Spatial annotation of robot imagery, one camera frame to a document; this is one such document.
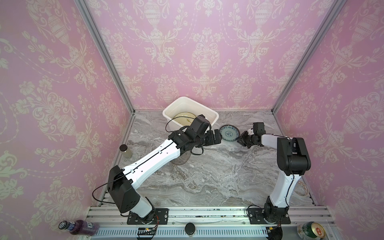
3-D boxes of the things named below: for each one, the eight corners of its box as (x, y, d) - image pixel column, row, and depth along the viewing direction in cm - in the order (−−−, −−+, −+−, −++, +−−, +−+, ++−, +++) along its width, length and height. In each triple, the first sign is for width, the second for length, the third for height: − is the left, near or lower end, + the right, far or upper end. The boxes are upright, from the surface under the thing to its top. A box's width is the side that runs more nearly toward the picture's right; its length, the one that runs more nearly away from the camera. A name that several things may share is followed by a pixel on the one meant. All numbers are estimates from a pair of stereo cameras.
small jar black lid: (124, 160, 97) (118, 152, 88) (127, 152, 100) (120, 144, 92) (131, 160, 97) (125, 151, 88) (133, 152, 100) (127, 144, 92)
